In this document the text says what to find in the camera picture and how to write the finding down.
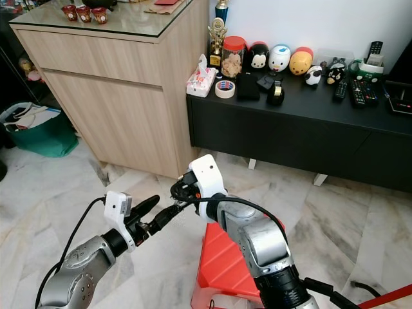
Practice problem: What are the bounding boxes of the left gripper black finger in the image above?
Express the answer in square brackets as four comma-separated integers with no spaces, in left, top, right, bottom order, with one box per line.
[150,203,185,232]
[134,196,160,223]

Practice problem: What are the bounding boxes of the red plastic stool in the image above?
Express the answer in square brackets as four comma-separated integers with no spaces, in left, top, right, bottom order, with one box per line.
[191,222,287,309]

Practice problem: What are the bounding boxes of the light wooden cabinet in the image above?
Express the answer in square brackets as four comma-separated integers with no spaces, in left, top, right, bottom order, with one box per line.
[10,0,210,180]

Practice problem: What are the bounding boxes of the white tape roll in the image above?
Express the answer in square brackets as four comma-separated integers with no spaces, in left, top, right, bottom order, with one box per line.
[214,80,236,99]

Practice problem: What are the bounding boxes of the pink tissue box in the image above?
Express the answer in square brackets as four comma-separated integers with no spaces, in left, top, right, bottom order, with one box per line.
[186,55,218,97]

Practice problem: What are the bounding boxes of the black pouch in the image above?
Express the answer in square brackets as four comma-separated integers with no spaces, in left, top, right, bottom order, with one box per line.
[236,73,261,101]

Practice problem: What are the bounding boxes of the green bag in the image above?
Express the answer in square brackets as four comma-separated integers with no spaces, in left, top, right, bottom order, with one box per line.
[0,102,79,158]

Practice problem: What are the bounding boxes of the black low cabinet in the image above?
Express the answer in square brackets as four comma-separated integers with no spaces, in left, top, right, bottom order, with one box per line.
[187,71,412,194]

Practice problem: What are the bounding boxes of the black tape dispenser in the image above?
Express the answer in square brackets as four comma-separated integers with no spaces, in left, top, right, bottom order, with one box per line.
[267,80,285,106]

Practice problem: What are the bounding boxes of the small black box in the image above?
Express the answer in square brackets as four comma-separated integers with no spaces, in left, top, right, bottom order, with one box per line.
[256,74,276,89]

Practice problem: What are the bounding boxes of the clear jar with red lid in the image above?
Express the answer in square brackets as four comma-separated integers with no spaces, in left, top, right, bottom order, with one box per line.
[221,35,247,79]

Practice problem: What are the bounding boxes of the black and white plush toy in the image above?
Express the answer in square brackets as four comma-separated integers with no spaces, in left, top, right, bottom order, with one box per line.
[247,42,270,71]

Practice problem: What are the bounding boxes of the white and blue plush toy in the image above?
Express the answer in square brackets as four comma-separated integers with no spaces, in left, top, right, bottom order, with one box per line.
[268,44,292,73]

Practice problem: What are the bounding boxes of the yellow and red plush toy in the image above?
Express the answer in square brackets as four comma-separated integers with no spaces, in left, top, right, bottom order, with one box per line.
[289,46,314,76]

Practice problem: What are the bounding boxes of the small panda plush toy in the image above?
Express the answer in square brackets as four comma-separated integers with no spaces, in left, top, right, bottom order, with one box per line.
[304,64,324,86]

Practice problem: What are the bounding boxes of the blue and gold trophy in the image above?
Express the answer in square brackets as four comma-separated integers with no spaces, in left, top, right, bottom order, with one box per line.
[216,0,231,23]

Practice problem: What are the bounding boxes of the slim black remote control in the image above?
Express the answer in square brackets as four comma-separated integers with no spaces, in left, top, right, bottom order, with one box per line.
[335,79,350,101]

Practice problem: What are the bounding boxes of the small black plush toy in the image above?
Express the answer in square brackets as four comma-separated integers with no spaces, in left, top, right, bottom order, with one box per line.
[326,58,347,84]

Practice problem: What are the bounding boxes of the small red patterned cup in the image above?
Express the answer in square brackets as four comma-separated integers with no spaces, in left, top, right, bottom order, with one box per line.
[76,6,91,24]
[61,5,77,24]
[91,6,108,25]

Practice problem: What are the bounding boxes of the black display shelf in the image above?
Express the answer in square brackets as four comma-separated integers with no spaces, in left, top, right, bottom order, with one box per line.
[0,6,39,110]

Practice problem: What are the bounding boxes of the wide black remote control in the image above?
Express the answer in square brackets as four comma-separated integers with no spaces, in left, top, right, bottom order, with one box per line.
[350,79,379,107]

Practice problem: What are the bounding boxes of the black teapot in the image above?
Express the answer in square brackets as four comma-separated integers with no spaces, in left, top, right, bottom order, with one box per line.
[80,0,120,8]

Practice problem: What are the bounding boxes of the green remote holder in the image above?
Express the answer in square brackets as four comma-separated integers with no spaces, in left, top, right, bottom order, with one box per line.
[349,59,387,84]

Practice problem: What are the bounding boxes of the upright black remote control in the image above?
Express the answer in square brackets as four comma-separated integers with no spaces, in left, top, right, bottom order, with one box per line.
[368,41,384,64]

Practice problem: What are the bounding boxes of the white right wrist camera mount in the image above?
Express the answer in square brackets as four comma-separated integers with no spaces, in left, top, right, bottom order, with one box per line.
[190,154,227,223]

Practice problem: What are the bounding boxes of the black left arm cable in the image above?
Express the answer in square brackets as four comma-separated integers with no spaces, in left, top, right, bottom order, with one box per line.
[34,196,109,309]

